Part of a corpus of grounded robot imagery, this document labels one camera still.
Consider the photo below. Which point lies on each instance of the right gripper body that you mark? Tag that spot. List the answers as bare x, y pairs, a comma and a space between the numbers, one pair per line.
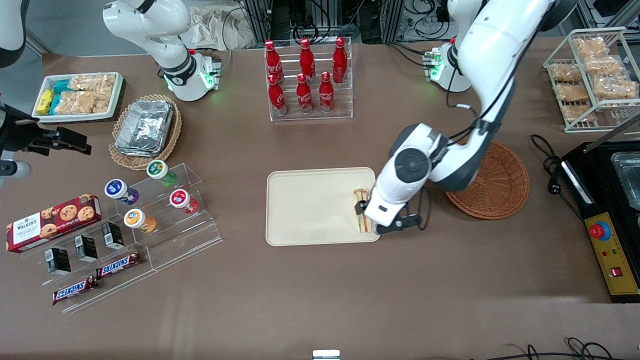
31, 138

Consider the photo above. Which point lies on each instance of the triangle sandwich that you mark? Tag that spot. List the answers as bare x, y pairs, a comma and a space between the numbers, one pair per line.
361, 193

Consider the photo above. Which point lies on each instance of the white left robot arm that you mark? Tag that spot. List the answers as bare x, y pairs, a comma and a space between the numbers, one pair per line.
500, 45

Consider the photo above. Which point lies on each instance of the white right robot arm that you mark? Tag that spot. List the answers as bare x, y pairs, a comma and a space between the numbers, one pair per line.
172, 50

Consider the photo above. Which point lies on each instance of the beige plastic tray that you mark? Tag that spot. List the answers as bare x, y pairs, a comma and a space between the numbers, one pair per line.
310, 205

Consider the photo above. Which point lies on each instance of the white rectangular snack tray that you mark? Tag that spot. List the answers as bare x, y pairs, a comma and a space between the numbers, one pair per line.
117, 95

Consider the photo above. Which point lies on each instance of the light oval wicker basket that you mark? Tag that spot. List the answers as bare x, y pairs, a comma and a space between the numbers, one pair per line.
172, 135

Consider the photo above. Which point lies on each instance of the brown wicker basket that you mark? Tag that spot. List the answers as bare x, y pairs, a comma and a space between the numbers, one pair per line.
500, 185

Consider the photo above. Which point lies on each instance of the clear rice cracker bag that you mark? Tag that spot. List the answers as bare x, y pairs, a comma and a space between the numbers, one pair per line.
80, 102
95, 82

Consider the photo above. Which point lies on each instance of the teal snack pack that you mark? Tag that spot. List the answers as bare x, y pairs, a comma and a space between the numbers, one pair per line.
61, 86
54, 104

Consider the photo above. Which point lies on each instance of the yellow snack pack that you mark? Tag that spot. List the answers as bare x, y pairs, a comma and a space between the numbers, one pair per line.
45, 101

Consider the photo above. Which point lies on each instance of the purple lidded cup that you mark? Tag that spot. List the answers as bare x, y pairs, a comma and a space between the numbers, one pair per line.
116, 189

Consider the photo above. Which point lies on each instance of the stack of foil trays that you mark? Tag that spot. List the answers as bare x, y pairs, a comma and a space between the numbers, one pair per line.
145, 127

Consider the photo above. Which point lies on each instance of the red Walkers cookie box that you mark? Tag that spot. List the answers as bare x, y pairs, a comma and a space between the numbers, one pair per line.
50, 222

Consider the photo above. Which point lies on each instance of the green lidded cup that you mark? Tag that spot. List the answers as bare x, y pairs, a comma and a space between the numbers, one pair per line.
158, 170

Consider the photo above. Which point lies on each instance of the orange lidded cup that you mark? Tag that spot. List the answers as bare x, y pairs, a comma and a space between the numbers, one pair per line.
135, 218

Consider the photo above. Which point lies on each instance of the small black box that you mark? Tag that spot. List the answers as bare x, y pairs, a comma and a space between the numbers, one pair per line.
86, 248
59, 261
113, 236

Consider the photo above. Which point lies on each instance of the clear acrylic bottle rack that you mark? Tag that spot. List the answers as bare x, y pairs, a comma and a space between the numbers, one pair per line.
345, 100

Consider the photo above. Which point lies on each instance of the red lidded cup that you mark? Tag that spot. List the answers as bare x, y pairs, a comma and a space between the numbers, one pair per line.
179, 198

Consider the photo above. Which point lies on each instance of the red cola bottle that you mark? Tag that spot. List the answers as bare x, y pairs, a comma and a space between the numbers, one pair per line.
339, 60
304, 97
326, 95
277, 97
272, 62
306, 60

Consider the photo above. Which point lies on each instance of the Snickers bar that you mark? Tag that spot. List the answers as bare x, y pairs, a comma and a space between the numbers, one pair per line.
75, 290
119, 265

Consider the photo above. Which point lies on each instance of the clear acrylic stepped riser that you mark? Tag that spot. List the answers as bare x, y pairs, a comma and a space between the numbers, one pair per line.
195, 235
125, 290

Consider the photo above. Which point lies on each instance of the small white object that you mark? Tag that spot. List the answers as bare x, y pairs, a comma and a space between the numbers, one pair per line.
326, 355

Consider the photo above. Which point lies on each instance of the crumpled white plastic bag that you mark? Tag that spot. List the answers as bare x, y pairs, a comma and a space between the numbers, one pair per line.
215, 27

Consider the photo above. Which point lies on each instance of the bagged fried snack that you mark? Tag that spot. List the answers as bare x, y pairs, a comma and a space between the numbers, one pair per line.
591, 47
604, 65
615, 87
572, 92
566, 72
577, 112

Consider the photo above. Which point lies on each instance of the black appliance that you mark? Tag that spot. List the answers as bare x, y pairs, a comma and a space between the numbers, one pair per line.
600, 185

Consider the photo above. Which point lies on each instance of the yellow emergency stop box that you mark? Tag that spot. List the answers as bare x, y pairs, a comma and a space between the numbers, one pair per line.
612, 255

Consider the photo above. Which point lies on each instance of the steel container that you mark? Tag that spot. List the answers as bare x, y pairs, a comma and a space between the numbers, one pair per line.
627, 177

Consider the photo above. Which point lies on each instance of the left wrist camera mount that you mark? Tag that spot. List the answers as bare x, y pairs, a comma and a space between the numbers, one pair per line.
400, 224

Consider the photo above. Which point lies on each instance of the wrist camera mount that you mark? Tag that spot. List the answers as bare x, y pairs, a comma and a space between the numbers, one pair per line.
400, 224
15, 169

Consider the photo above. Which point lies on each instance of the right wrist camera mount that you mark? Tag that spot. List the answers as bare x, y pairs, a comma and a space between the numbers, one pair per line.
15, 169

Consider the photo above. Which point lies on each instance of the aluminium frame equipment rack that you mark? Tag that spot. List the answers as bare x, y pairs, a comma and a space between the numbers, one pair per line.
325, 20

